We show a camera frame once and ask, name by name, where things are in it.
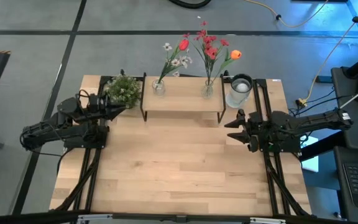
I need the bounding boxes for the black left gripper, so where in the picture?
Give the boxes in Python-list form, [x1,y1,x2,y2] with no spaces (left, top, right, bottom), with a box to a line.
[86,93,127,121]

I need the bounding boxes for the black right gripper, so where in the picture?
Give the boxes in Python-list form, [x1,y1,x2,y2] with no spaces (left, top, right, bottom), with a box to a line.
[224,108,273,153]

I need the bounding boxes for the small round glass vase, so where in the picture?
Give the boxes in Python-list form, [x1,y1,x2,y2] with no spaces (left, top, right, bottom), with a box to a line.
[152,78,167,97]

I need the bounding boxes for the small ribbed glass vase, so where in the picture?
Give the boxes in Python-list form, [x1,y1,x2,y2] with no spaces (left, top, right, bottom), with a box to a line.
[201,79,214,100]

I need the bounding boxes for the orange artificial tulip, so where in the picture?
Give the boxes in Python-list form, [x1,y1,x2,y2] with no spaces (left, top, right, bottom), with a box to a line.
[209,49,243,86]

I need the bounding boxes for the white artificial flower bunch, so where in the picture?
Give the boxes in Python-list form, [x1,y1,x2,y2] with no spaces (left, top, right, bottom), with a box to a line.
[156,42,193,86]

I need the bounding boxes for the red artificial flower bunch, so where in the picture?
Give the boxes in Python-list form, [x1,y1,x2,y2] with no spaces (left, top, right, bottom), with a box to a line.
[181,20,230,86]

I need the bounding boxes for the red artificial tulip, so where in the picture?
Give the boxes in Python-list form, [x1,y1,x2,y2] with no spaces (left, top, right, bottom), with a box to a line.
[158,39,190,85]

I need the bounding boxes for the wooden shelf riser black legs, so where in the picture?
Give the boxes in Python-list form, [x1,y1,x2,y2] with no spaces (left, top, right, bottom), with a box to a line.
[139,72,227,124]

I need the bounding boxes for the green potted plant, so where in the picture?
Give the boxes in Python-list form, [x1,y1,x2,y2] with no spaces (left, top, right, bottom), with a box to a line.
[104,74,142,110]

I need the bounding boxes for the large glass jar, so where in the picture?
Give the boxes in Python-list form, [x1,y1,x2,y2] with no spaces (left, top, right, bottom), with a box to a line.
[225,73,254,109]

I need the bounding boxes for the white paper sheet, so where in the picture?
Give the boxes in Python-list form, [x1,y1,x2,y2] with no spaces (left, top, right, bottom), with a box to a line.
[299,135,319,174]

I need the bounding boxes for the black desk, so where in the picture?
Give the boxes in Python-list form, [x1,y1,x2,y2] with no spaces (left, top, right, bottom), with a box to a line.
[330,55,358,223]

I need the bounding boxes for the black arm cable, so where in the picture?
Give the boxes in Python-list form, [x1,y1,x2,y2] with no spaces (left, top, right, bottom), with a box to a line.
[287,88,354,118]

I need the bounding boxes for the yellow cable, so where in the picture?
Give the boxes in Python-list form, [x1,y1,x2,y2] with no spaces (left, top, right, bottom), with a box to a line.
[244,0,331,28]

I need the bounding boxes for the beige cable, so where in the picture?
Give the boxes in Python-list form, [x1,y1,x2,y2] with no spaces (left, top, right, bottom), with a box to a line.
[296,0,358,107]

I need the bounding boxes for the black hose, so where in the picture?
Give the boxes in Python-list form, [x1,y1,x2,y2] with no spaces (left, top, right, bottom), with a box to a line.
[168,0,213,9]

